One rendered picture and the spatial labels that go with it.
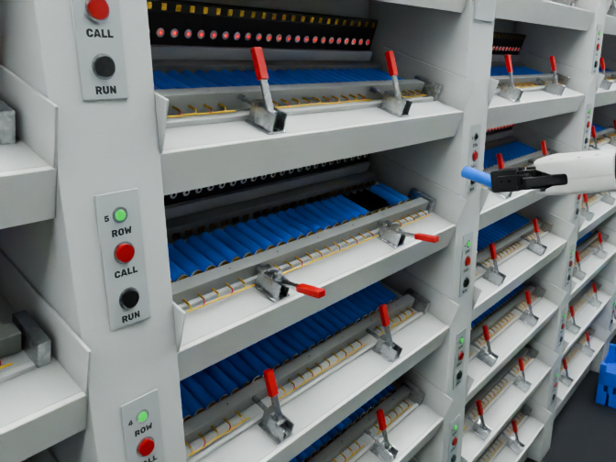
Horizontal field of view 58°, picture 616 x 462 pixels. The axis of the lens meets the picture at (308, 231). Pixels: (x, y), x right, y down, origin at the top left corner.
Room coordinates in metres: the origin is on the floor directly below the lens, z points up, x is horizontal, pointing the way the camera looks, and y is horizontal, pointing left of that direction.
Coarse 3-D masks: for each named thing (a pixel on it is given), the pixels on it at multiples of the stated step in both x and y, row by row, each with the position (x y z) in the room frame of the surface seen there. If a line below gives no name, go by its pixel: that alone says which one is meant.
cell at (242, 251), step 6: (216, 228) 0.71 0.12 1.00; (216, 234) 0.70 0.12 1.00; (222, 234) 0.70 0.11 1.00; (222, 240) 0.70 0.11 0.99; (228, 240) 0.69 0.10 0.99; (234, 240) 0.69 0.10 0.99; (228, 246) 0.69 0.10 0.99; (234, 246) 0.68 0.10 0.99; (240, 246) 0.68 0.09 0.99; (240, 252) 0.67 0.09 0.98; (246, 252) 0.67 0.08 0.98
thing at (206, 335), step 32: (384, 160) 1.05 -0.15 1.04; (224, 192) 0.78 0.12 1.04; (256, 192) 0.82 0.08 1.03; (352, 192) 0.98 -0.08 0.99; (416, 192) 0.99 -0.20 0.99; (448, 192) 0.96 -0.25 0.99; (416, 224) 0.92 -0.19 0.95; (448, 224) 0.95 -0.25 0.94; (352, 256) 0.76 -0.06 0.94; (384, 256) 0.78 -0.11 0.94; (416, 256) 0.87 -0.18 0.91; (352, 288) 0.74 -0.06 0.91; (192, 320) 0.55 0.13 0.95; (224, 320) 0.56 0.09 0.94; (256, 320) 0.58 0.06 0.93; (288, 320) 0.64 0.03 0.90; (192, 352) 0.52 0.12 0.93; (224, 352) 0.56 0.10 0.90
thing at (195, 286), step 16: (400, 208) 0.91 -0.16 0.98; (416, 208) 0.94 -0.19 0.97; (352, 224) 0.81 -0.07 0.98; (368, 224) 0.83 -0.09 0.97; (304, 240) 0.73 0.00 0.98; (320, 240) 0.74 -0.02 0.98; (336, 240) 0.77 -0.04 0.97; (256, 256) 0.66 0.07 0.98; (272, 256) 0.67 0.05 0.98; (288, 256) 0.69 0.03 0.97; (304, 256) 0.72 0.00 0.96; (208, 272) 0.60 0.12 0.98; (224, 272) 0.61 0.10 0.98; (240, 272) 0.63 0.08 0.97; (256, 272) 0.65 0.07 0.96; (176, 288) 0.56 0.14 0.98; (192, 288) 0.57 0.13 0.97; (208, 288) 0.59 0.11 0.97
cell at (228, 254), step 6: (204, 234) 0.69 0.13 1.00; (210, 234) 0.70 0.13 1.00; (204, 240) 0.69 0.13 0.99; (210, 240) 0.68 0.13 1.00; (216, 240) 0.68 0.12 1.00; (210, 246) 0.68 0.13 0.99; (216, 246) 0.67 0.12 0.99; (222, 246) 0.67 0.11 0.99; (222, 252) 0.67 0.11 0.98; (228, 252) 0.66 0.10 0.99; (234, 252) 0.67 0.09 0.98; (228, 258) 0.66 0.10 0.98; (234, 258) 0.66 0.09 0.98
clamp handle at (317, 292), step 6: (276, 276) 0.62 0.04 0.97; (282, 282) 0.62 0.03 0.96; (288, 282) 0.62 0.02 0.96; (294, 282) 0.61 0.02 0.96; (294, 288) 0.60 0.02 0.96; (300, 288) 0.60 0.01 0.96; (306, 288) 0.59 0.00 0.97; (312, 288) 0.59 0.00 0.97; (318, 288) 0.59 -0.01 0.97; (306, 294) 0.59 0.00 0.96; (312, 294) 0.58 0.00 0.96; (318, 294) 0.58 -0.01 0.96; (324, 294) 0.59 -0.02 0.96
